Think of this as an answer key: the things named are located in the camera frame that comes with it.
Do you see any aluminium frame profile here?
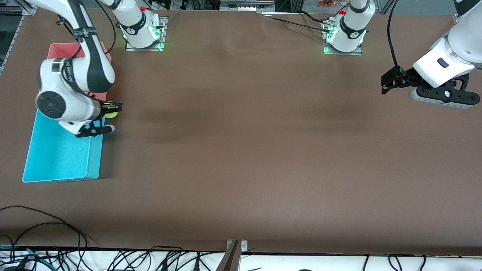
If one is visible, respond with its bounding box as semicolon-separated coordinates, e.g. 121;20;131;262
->
0;4;37;15

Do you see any long black base cable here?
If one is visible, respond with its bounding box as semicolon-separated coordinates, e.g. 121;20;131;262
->
269;17;334;33

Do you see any small metal edge bracket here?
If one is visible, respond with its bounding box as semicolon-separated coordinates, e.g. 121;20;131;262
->
226;240;248;252

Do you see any dark grey support bar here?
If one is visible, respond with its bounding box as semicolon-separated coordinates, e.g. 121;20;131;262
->
215;241;241;271

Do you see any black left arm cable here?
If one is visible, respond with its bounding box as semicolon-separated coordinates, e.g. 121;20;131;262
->
387;0;400;74

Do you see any thin black table cable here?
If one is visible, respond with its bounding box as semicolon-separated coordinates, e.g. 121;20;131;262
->
0;205;89;251

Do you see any teal cable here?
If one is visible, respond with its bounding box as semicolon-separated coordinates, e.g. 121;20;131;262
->
0;245;51;264

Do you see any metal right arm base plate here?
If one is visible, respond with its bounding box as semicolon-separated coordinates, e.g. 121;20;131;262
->
125;16;168;52

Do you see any short black base cable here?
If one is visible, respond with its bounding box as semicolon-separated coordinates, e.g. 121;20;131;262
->
299;11;327;24

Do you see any silver metal box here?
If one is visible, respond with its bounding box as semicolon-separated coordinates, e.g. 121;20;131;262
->
220;0;276;12

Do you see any pink plastic bin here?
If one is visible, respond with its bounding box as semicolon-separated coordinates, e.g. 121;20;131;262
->
47;43;113;102

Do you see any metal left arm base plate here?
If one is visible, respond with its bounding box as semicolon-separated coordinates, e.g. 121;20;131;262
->
322;19;364;56

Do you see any blue plastic bin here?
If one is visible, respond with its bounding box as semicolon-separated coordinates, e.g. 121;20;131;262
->
22;109;105;183

